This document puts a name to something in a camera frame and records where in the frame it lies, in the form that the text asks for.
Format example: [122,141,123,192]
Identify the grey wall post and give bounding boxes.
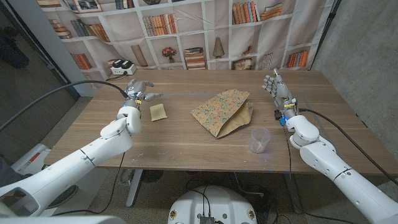
[7,0,96,97]

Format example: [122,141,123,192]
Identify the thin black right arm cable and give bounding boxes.
[281,123,295,181]

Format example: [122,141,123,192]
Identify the clear plastic measuring cup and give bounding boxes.
[249,126,272,154]

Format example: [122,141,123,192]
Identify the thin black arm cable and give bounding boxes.
[52,152,126,216]
[281,123,295,181]

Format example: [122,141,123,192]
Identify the grey table leg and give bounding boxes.
[126,169,144,208]
[284,172,303,215]

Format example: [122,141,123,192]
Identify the black backdrop stand pole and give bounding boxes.
[309,0,341,71]

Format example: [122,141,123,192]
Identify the person in blue jeans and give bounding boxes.
[0,154,32,187]

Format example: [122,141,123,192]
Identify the printed bookshelf backdrop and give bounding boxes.
[35,0,338,91]

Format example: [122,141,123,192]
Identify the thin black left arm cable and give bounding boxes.
[52,152,126,216]

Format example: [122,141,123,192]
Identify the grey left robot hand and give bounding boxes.
[123,78,164,108]

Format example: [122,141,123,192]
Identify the floral paper package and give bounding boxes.
[190,89,254,139]

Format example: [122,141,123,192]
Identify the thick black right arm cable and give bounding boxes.
[297,108,398,187]

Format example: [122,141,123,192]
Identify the yellow sponge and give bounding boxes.
[149,103,168,122]

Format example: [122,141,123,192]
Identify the black floor cable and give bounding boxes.
[183,179,268,200]

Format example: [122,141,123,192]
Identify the black bag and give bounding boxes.
[0,27,30,69]

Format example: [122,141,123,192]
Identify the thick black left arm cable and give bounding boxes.
[0,80,129,131]

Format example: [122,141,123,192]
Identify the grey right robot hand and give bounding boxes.
[261,68,299,121]

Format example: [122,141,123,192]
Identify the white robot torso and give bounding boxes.
[167,185,258,224]

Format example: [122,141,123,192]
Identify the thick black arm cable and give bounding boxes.
[297,108,398,187]
[0,80,129,131]

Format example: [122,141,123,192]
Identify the white power strip black plugs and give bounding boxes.
[110,58,137,76]

